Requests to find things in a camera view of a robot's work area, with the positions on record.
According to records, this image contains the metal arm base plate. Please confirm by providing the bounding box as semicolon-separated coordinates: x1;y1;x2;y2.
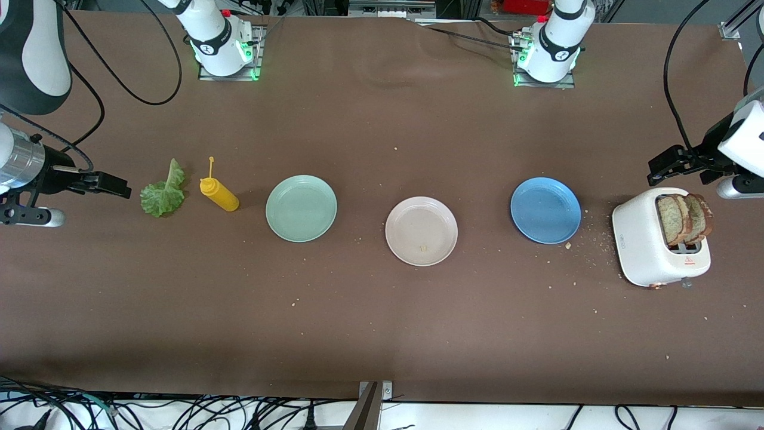
198;24;266;81
510;30;577;89

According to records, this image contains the black base cable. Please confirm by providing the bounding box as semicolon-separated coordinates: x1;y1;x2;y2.
418;17;526;51

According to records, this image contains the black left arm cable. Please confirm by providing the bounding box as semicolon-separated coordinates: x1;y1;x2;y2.
663;0;764;153

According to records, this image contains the red box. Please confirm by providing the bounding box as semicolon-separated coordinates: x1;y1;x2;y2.
501;0;553;16

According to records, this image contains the silver corner bracket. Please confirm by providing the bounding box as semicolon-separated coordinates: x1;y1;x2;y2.
358;380;393;402

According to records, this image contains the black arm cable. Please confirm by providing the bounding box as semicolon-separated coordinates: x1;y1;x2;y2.
0;0;183;174
663;0;764;153

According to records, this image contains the brown bread slice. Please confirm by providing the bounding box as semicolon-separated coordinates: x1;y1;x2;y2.
657;195;693;247
683;192;714;244

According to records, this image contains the yellow mustard squeeze bottle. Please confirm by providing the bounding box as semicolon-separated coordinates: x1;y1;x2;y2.
199;156;241;212

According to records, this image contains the green lettuce leaf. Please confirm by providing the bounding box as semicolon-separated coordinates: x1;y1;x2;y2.
140;158;187;218

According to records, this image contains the brown table cover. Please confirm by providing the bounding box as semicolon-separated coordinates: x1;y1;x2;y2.
0;11;764;407

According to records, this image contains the grey metal equipment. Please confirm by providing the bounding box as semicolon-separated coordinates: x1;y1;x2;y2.
348;0;438;19

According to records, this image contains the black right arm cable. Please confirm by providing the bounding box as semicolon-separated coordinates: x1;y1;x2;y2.
0;0;183;174

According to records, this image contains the white toaster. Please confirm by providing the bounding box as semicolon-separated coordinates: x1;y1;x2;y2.
611;187;712;290

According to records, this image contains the grey metal strut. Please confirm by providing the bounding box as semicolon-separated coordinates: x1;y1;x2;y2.
342;382;381;430

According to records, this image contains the light green plate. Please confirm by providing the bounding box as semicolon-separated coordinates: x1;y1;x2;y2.
265;174;338;243

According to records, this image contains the beige plate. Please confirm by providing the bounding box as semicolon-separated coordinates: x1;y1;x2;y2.
384;196;459;267

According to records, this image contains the blue plate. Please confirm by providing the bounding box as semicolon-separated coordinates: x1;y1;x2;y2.
510;177;582;245

